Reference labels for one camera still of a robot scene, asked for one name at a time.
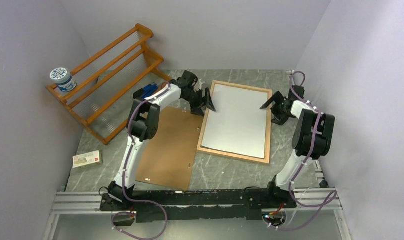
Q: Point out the light wooden picture frame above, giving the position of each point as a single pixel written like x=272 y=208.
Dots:
x=235 y=155

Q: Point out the blue stapler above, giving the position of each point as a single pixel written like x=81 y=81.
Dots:
x=146 y=91

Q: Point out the orange wooden rack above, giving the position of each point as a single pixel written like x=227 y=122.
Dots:
x=104 y=84

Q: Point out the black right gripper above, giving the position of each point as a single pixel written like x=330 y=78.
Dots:
x=278 y=119

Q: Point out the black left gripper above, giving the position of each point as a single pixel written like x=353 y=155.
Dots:
x=195 y=109

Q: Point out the brown backing board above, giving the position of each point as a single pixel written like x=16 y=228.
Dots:
x=169 y=157

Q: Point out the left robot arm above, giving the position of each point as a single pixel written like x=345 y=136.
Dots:
x=143 y=122

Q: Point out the small white red box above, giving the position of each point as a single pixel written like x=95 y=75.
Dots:
x=87 y=159

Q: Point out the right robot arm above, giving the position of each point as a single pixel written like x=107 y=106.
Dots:
x=311 y=139

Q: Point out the black base bar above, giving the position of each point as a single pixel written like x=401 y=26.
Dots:
x=158 y=205

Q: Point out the white photo paper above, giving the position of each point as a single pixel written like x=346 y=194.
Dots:
x=236 y=122

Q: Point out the blue white jar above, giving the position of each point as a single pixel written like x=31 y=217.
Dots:
x=63 y=79

